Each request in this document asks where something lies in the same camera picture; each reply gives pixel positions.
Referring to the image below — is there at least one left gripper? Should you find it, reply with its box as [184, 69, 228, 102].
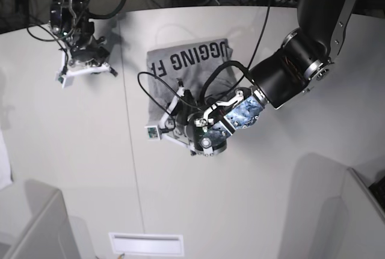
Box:
[173, 89, 203, 145]

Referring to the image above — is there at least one black keyboard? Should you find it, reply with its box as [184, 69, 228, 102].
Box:
[369, 177, 385, 210]

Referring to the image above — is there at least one white slotted tray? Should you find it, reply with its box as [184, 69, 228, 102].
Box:
[108, 233, 185, 257]

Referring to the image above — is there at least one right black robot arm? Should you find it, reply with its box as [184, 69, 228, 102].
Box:
[31, 0, 127, 67]

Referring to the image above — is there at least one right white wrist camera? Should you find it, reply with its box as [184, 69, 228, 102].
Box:
[54, 48, 118, 88]

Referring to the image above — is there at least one grey T-shirt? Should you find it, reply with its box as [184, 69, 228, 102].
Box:
[146, 38, 237, 123]

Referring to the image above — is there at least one left grey chair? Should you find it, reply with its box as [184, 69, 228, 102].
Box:
[1, 180, 95, 258]

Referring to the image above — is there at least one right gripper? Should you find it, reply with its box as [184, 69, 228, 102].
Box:
[61, 21, 110, 69]

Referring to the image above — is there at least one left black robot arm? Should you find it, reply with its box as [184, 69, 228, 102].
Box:
[183, 0, 357, 157]

